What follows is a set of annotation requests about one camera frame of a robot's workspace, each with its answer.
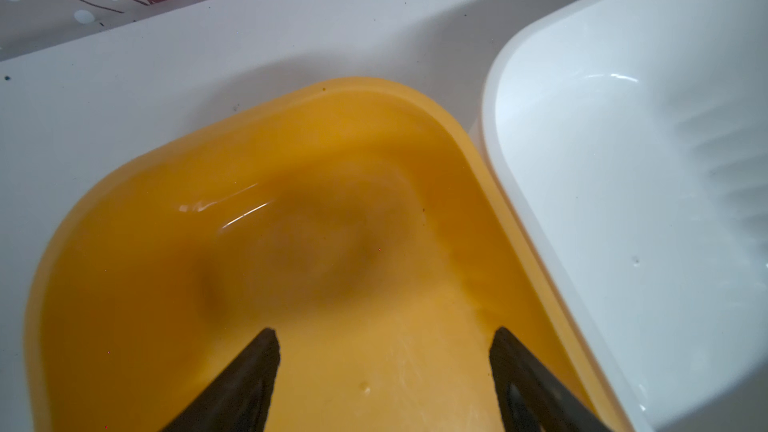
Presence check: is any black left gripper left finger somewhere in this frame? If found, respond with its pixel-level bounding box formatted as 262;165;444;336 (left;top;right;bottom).
163;328;280;432

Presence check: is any white plastic container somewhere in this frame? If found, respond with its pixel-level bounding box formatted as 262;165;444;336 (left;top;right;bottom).
479;0;767;431

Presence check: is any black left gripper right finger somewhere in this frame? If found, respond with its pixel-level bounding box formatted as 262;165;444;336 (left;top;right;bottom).
489;327;608;431

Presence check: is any yellow plastic container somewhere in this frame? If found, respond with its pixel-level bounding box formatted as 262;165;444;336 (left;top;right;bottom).
24;77;630;431

